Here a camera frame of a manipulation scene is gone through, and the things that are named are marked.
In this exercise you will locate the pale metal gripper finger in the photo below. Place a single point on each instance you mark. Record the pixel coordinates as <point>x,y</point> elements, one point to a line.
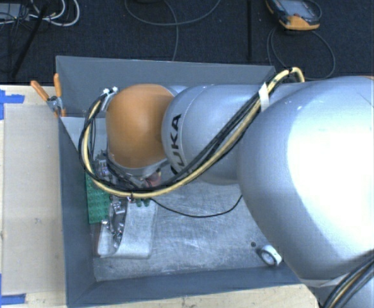
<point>118,211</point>
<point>113,233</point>

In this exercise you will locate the green flat block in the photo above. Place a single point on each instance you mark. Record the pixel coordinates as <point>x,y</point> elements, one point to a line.
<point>94,201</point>

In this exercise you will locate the grey metal bin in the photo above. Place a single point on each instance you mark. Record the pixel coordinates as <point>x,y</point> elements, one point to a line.
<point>193,236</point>

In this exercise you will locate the brown cardboard board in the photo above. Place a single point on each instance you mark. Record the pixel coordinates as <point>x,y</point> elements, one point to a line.
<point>32,197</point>

